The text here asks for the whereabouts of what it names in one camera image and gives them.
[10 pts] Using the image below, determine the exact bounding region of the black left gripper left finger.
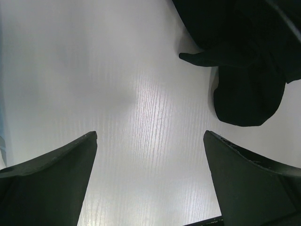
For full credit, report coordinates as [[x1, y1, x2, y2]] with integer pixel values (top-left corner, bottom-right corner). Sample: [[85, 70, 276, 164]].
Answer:
[[0, 131, 97, 226]]

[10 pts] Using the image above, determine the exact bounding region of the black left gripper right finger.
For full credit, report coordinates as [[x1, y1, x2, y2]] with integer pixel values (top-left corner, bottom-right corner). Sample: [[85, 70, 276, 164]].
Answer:
[[203, 131, 301, 226]]

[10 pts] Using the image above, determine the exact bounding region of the black t-shirt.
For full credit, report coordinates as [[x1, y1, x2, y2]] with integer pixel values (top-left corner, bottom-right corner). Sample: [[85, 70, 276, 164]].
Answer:
[[173, 0, 301, 127]]

